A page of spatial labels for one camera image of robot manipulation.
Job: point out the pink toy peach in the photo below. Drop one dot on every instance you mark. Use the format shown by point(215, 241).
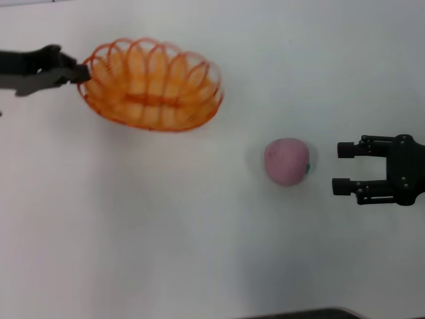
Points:
point(285, 163)

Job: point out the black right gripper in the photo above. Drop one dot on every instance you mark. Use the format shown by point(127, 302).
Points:
point(408, 169)

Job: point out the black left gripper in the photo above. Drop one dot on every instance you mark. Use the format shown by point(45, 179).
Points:
point(16, 63)

